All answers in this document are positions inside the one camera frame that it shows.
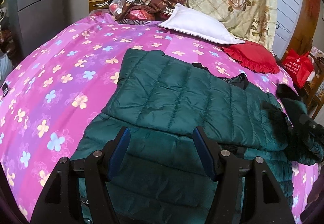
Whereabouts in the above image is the dark green puffer jacket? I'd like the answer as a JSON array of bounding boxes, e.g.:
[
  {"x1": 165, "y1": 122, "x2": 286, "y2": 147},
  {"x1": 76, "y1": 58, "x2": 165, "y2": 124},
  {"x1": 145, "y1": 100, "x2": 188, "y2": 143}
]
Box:
[{"x1": 73, "y1": 49, "x2": 323, "y2": 223}]

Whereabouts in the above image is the pink floral bed sheet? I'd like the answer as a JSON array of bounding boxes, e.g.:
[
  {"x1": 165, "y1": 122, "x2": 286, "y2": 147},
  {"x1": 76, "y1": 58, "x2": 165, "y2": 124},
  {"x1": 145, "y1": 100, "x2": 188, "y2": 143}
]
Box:
[{"x1": 0, "y1": 13, "x2": 322, "y2": 223}]

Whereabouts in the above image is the wooden shelf rack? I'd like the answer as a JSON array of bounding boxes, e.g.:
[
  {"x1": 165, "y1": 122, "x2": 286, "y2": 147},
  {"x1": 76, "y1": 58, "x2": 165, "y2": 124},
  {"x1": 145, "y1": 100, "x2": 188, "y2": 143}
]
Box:
[{"x1": 304, "y1": 46, "x2": 323, "y2": 119}]

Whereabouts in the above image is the red shopping bag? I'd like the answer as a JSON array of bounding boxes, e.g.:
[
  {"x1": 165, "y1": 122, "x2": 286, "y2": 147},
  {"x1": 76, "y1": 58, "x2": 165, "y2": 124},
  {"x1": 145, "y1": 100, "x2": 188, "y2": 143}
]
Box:
[{"x1": 282, "y1": 49, "x2": 314, "y2": 88}]

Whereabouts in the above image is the red ruffled cushion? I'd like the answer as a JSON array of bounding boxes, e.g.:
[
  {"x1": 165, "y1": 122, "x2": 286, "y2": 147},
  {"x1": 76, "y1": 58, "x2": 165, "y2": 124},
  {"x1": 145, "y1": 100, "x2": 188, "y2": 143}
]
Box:
[{"x1": 220, "y1": 41, "x2": 280, "y2": 74}]

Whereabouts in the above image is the white pillow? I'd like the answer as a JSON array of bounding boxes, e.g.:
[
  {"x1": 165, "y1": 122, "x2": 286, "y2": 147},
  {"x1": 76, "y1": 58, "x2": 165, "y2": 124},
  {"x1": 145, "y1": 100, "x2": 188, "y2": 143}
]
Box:
[{"x1": 159, "y1": 3, "x2": 245, "y2": 45}]

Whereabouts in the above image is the red packaged item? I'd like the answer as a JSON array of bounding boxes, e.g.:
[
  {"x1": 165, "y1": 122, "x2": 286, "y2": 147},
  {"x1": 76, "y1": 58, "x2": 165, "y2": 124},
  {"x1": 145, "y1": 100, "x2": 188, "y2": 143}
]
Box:
[{"x1": 125, "y1": 9, "x2": 155, "y2": 21}]

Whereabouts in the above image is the grey wardrobe cabinet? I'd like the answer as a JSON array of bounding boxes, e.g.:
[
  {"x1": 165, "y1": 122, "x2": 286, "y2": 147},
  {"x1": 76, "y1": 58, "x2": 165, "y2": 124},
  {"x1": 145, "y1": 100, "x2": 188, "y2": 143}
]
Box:
[{"x1": 4, "y1": 0, "x2": 89, "y2": 57}]

